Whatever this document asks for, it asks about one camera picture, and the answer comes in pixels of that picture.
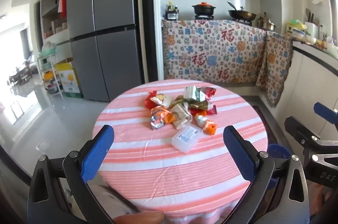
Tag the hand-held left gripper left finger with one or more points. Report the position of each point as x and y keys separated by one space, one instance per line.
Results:
x=97 y=152

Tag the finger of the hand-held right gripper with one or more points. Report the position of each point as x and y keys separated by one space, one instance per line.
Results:
x=326 y=114
x=298 y=129

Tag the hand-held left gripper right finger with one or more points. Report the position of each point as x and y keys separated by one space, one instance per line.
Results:
x=240 y=155

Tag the clear plastic box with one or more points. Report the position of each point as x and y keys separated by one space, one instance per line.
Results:
x=187 y=138

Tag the pile of snack wrappers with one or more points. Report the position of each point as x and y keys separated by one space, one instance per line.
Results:
x=182 y=113

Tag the person's left hand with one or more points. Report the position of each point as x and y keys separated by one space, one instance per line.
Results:
x=137 y=218

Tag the white kitchen cabinet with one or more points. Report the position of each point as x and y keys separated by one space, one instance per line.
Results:
x=311 y=81

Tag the pink striped tablecloth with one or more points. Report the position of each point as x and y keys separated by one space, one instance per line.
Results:
x=158 y=173

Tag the narrow printed cloth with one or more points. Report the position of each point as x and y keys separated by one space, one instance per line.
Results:
x=274 y=68

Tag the yellow green cardboard box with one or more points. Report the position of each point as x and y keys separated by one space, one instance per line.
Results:
x=69 y=81

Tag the white utensil holder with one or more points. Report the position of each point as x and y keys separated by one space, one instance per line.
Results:
x=312 y=28

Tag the yellow green container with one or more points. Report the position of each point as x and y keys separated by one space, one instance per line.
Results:
x=295 y=28

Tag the white storage rack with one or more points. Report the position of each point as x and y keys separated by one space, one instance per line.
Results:
x=48 y=73

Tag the wide printed cloth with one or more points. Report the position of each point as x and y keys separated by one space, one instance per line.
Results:
x=211 y=55

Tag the steel pot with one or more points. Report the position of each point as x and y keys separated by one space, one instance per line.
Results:
x=266 y=24

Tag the grey refrigerator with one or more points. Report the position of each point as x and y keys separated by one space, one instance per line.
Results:
x=105 y=28

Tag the black wok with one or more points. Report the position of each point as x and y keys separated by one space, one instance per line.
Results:
x=241 y=14

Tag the black clay pot orange lid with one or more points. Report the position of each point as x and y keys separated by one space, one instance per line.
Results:
x=203 y=9

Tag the red hanging paper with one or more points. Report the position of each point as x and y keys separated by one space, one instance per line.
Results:
x=62 y=2

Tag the sauce bottle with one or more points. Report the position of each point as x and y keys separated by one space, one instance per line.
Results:
x=170 y=6

